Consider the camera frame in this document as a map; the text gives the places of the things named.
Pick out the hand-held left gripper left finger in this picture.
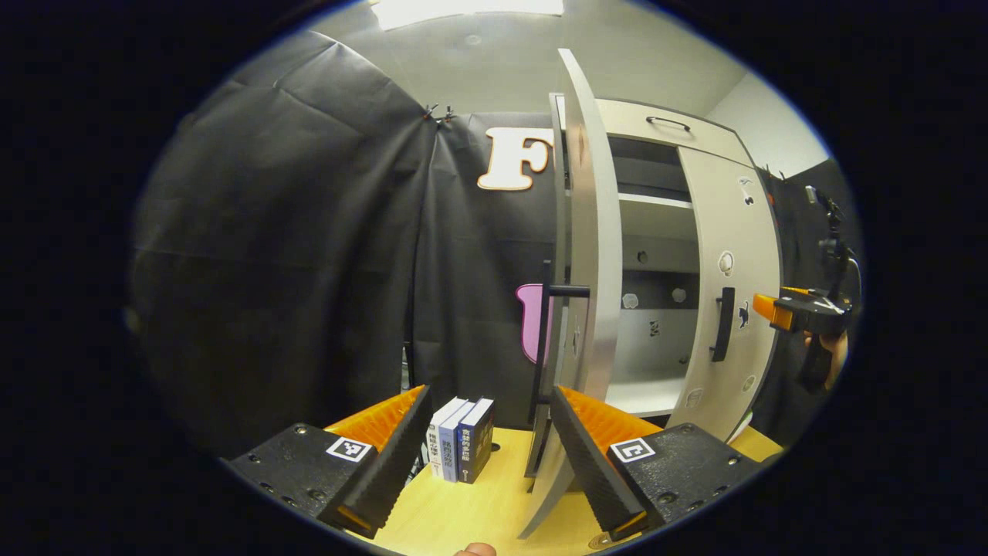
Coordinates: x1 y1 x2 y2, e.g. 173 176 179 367
222 384 434 540

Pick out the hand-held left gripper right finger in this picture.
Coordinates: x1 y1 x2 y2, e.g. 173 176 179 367
549 385 766 544

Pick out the white cat sticker cabinet door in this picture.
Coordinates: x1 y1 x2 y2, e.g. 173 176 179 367
668 145 784 445

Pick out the white grey cabinet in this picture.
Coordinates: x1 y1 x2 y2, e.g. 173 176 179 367
550 93 784 445

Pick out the white camera sticker cabinet door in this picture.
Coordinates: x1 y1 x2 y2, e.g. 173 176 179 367
517 48 624 540

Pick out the white cabinet drawer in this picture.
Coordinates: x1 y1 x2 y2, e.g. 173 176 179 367
563 97 755 167

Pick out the white book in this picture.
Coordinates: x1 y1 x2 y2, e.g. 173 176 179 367
427 398 469 478

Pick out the grey blue book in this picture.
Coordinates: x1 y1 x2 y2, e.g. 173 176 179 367
440 400 479 483

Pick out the dark blue book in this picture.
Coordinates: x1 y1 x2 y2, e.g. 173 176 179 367
457 398 496 485

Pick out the black backdrop cloth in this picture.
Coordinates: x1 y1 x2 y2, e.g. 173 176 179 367
131 31 861 456

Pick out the ceiling light panel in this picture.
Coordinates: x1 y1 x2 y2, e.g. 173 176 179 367
370 0 566 32

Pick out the black bar door handle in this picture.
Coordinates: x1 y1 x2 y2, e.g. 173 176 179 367
710 287 736 363
529 260 592 425

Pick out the black camera stand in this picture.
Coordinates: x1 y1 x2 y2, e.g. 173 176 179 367
803 184 859 296

